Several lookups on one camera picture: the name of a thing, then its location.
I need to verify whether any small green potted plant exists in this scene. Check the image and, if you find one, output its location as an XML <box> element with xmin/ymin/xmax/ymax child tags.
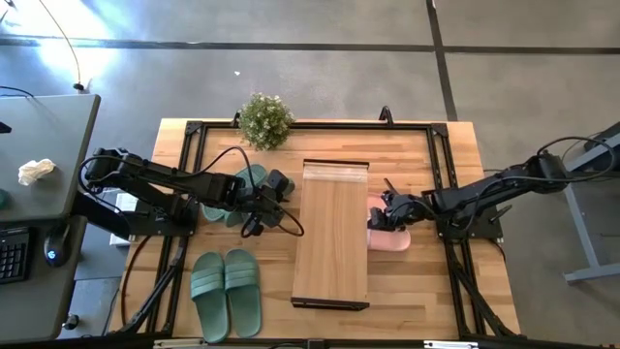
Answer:
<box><xmin>236</xmin><ymin>92</ymin><xmax>295</xmax><ymax>151</ymax></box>

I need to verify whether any silver aluminium extrusion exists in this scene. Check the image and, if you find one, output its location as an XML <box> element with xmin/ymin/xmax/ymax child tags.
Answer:
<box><xmin>422</xmin><ymin>339</ymin><xmax>480</xmax><ymax>349</ymax></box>
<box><xmin>152</xmin><ymin>338</ymin><xmax>207</xmax><ymax>349</ymax></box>

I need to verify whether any dark grey desk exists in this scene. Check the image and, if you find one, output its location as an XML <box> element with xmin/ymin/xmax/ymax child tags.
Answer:
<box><xmin>0</xmin><ymin>215</ymin><xmax>89</xmax><ymax>343</ymax></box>

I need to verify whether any grey metal side table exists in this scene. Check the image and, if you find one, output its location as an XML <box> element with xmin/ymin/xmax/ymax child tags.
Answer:
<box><xmin>564</xmin><ymin>120</ymin><xmax>620</xmax><ymax>285</ymax></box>

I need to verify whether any black keyboard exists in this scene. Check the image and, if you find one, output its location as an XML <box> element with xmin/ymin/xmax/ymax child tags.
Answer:
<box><xmin>0</xmin><ymin>226</ymin><xmax>31</xmax><ymax>285</ymax></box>

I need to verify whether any white power strip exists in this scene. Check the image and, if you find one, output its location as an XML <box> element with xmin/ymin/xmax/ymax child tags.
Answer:
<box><xmin>108</xmin><ymin>191</ymin><xmax>141</xmax><ymax>246</ymax></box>

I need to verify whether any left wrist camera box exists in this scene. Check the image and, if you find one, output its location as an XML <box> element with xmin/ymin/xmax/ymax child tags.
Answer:
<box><xmin>265</xmin><ymin>168</ymin><xmax>292</xmax><ymax>197</ymax></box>

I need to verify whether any crumpled white tissue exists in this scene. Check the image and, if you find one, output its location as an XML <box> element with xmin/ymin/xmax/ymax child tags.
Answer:
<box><xmin>17</xmin><ymin>158</ymin><xmax>57</xmax><ymax>187</ymax></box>

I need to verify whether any light grey desk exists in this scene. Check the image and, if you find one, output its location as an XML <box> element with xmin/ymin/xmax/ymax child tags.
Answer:
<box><xmin>0</xmin><ymin>93</ymin><xmax>102</xmax><ymax>224</ymax></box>

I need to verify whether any black aluminium table frame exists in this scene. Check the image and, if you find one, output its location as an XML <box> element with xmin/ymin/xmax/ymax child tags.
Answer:
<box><xmin>108</xmin><ymin>105</ymin><xmax>522</xmax><ymax>340</ymax></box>

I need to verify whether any black computer mouse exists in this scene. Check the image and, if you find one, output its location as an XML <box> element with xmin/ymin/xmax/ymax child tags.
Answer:
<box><xmin>42</xmin><ymin>223</ymin><xmax>73</xmax><ymax>269</ymax></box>

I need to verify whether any thin black floor cable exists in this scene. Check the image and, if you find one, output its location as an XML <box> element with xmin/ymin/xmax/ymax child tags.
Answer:
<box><xmin>37</xmin><ymin>0</ymin><xmax>87</xmax><ymax>93</ymax></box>

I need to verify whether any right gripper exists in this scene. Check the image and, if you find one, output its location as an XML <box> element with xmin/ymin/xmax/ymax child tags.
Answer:
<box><xmin>366</xmin><ymin>177</ymin><xmax>432</xmax><ymax>232</ymax></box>

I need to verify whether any wooden shelf with black feet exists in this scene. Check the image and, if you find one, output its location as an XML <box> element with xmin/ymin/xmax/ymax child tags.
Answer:
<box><xmin>290</xmin><ymin>158</ymin><xmax>372</xmax><ymax>311</ymax></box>

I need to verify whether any red-brown floor cable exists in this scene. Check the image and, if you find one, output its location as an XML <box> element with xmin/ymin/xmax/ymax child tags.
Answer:
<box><xmin>119</xmin><ymin>235</ymin><xmax>152</xmax><ymax>326</ymax></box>

